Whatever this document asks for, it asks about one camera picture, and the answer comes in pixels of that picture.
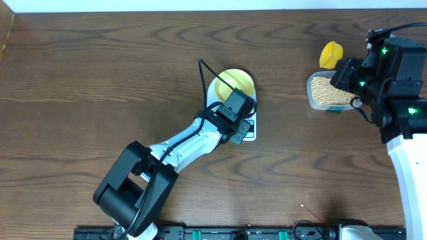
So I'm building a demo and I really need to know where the yellow measuring scoop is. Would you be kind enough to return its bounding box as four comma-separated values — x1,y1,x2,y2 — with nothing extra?
319,41,344,69

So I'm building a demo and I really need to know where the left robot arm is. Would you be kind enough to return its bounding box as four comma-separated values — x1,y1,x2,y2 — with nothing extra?
93,89,257,239

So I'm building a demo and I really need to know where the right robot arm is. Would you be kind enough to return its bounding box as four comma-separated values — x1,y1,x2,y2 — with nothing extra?
330,37,426,239

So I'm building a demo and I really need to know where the white digital kitchen scale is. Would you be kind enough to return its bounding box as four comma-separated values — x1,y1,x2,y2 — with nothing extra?
207,77,256,141

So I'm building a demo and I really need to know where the yellow bowl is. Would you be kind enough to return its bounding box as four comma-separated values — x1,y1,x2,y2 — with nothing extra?
213,69,256,103

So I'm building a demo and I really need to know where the pile of soybeans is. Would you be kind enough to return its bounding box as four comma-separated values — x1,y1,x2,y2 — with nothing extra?
311,77,355,105

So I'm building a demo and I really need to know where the clear plastic container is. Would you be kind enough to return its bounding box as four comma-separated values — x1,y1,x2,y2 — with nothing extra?
307,71,355,111

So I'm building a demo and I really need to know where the right black cable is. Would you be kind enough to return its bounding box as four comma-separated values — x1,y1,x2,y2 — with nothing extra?
366,21,427,43

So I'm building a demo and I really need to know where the black cable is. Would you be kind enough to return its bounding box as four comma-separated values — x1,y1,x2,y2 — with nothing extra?
366,21,427,43
113,57,236,240

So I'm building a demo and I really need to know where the left black cable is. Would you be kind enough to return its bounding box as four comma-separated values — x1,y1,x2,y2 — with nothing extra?
113,57,236,240

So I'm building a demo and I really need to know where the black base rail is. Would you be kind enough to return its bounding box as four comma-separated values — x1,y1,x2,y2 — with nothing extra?
73,226,406,240

